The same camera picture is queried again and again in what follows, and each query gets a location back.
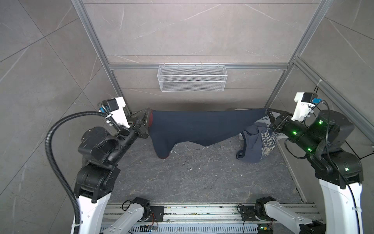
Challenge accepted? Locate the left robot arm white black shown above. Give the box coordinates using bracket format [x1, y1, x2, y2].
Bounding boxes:
[74, 106, 152, 234]

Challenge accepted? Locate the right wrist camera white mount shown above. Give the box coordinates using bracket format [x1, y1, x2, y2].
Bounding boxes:
[291, 92, 322, 122]

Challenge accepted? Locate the grey-blue printed tank top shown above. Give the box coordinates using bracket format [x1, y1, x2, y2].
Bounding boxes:
[236, 123, 277, 163]

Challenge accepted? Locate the navy tank top red trim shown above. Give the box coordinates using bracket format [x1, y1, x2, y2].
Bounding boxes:
[148, 108, 266, 159]

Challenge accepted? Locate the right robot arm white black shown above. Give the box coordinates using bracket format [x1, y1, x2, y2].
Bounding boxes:
[255, 108, 363, 234]

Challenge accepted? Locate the black wire hook rack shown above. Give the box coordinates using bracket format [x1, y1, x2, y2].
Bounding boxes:
[313, 86, 374, 160]

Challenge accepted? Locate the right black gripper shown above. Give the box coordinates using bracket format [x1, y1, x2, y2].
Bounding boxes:
[268, 106, 324, 157]

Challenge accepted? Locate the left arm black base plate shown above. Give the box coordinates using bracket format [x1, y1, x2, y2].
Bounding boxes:
[146, 206, 165, 222]

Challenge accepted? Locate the white wire mesh wall basket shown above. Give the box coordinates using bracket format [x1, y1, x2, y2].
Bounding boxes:
[157, 65, 228, 92]

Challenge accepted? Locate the white plastic laundry basket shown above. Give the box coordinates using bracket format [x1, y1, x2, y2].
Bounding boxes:
[234, 108, 278, 140]

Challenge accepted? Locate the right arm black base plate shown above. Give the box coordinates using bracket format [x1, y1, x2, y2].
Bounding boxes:
[237, 204, 257, 221]

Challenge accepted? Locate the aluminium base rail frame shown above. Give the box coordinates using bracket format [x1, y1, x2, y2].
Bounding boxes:
[99, 204, 325, 234]

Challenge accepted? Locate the left black corrugated cable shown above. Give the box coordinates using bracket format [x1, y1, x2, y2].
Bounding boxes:
[44, 111, 117, 234]

